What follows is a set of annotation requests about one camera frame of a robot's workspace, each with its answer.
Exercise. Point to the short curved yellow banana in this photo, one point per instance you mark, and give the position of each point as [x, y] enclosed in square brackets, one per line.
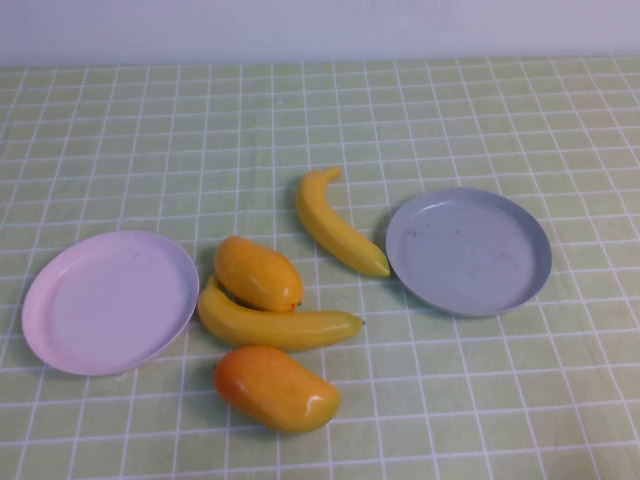
[325, 225]

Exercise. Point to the plain yellow mango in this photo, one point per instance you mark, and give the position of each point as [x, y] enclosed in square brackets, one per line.
[255, 272]

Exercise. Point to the long yellow banana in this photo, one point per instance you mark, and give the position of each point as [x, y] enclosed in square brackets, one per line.
[280, 330]

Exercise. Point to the orange-red blushed mango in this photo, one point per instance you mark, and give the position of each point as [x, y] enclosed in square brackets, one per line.
[275, 390]

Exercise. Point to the grey-blue round plate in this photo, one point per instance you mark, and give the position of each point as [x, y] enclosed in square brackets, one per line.
[470, 252]

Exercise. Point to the pink round plate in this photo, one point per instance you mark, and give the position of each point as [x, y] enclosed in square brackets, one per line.
[110, 305]

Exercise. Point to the green checked tablecloth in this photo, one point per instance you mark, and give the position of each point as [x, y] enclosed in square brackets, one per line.
[450, 400]

